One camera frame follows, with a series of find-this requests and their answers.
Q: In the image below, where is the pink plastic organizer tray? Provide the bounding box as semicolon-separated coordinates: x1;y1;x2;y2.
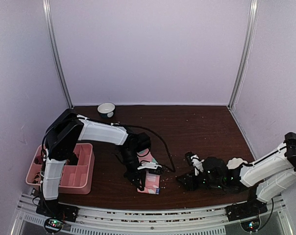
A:
25;143;95;195

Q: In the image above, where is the aluminium front rail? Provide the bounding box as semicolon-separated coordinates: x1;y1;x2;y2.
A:
10;192;295;235

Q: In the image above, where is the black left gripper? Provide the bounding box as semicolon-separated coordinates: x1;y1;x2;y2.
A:
119;146;146;191

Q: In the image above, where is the grey aluminium frame post left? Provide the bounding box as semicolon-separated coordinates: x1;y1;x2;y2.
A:
42;0;74;108

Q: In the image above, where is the white paper-lined bowl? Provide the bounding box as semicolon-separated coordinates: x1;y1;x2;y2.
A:
226;158;248;169

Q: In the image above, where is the brown beige argyle sock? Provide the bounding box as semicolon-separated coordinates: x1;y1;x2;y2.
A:
66;152;78;165

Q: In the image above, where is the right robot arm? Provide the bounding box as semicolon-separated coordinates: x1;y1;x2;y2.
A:
176;132;296;216

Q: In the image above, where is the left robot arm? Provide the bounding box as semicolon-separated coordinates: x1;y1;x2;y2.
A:
41;109;151;217

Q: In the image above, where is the dark blue white bowl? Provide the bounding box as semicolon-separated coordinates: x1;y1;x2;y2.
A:
97;102;116;119

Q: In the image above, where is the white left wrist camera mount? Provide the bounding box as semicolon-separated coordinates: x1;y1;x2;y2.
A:
137;162;162;170

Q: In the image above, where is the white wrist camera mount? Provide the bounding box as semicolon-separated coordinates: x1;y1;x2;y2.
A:
191;155;204;176
137;162;162;170

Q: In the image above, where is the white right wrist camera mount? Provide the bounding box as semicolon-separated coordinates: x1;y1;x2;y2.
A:
191;155;204;176

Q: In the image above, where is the grey aluminium frame post right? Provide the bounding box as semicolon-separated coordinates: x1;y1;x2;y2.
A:
228;0;259;112

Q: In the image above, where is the pink sock with teal patches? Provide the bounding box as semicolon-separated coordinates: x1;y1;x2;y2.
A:
137;149;160;195

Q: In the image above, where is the grey aluminium frame post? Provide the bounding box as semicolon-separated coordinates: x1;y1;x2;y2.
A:
42;0;74;108
228;0;259;112

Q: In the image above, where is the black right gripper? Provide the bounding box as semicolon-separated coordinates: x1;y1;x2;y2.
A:
176;169;224;192

